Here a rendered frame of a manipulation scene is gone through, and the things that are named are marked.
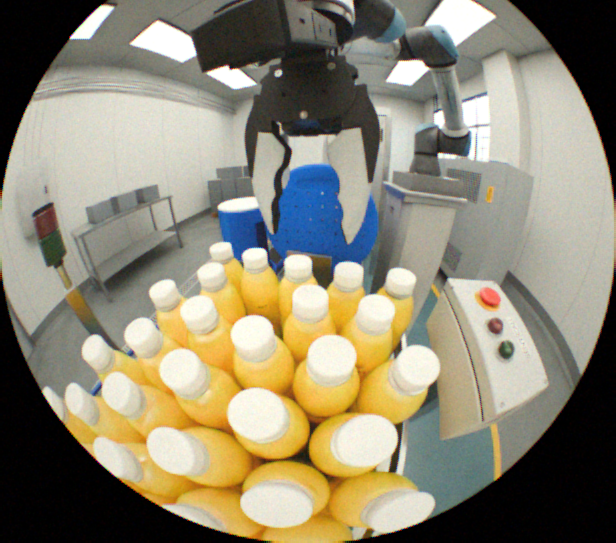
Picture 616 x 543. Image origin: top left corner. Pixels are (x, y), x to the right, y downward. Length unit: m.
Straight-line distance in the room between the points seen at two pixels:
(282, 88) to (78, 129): 3.50
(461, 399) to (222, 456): 0.22
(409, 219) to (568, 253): 2.41
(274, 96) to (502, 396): 0.31
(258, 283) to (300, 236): 0.20
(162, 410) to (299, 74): 0.30
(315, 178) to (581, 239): 2.77
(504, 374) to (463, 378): 0.05
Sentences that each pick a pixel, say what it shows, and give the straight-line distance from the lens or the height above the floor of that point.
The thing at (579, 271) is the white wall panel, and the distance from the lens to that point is 2.80.
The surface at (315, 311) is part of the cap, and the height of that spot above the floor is 1.10.
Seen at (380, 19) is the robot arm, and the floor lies 1.45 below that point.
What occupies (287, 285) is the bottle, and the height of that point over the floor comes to 1.07.
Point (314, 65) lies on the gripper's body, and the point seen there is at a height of 1.31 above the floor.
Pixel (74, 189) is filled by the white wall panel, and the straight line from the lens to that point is 3.40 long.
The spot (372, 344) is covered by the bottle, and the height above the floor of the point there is 1.07.
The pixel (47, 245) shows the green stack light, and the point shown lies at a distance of 0.43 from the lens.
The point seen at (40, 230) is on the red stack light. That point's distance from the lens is 0.43.
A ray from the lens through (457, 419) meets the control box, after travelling 0.25.
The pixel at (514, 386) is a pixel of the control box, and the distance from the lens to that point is 0.23.
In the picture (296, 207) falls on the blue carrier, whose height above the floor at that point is 1.13.
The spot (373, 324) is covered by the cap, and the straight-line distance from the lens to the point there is 0.19.
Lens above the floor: 1.24
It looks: 24 degrees down
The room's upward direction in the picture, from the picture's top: straight up
